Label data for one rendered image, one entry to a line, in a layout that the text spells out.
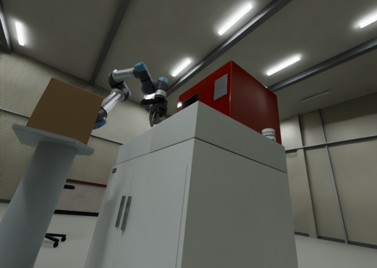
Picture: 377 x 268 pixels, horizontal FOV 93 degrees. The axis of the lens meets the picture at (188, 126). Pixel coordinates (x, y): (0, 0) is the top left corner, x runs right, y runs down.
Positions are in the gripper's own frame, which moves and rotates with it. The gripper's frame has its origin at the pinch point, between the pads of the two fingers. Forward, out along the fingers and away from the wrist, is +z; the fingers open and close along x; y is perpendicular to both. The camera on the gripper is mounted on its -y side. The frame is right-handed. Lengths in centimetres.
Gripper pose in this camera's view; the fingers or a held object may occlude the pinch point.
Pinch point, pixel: (151, 124)
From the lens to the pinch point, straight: 110.6
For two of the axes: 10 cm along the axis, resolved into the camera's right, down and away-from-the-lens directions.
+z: -1.1, 9.1, -4.1
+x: -6.1, 2.6, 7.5
